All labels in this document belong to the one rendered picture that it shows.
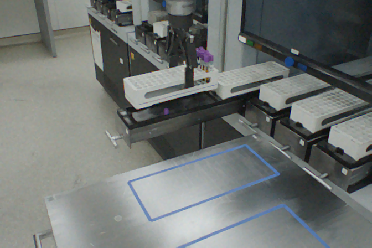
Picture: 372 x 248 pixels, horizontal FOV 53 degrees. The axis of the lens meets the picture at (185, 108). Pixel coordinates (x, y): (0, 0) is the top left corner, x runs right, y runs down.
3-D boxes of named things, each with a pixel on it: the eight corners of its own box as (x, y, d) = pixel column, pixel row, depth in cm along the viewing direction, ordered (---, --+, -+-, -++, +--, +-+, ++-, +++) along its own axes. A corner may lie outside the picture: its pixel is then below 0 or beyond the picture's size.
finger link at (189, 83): (192, 65, 116) (194, 66, 115) (192, 86, 119) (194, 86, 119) (184, 67, 115) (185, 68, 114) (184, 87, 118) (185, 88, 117)
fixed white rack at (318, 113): (352, 99, 130) (356, 83, 127) (378, 112, 122) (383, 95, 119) (288, 121, 117) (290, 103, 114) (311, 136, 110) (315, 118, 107)
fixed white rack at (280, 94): (319, 83, 142) (322, 68, 139) (340, 94, 134) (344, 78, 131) (257, 101, 129) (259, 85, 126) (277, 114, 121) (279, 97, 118)
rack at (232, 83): (270, 75, 149) (272, 60, 146) (288, 84, 141) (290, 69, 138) (207, 91, 136) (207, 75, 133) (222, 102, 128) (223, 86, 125)
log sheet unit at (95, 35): (94, 63, 306) (88, 20, 289) (104, 75, 285) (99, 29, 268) (91, 63, 305) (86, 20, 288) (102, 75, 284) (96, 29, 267)
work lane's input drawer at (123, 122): (272, 87, 155) (274, 66, 151) (296, 100, 144) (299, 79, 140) (103, 133, 124) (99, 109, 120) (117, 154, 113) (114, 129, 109)
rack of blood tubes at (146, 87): (202, 77, 133) (203, 60, 130) (218, 87, 125) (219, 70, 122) (124, 96, 120) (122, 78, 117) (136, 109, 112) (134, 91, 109)
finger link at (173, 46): (174, 34, 114) (172, 30, 114) (166, 57, 123) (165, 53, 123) (185, 31, 115) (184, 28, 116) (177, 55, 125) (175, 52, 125)
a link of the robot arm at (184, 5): (174, -2, 103) (174, 19, 106) (202, -6, 107) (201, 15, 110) (159, -9, 110) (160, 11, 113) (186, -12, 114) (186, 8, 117)
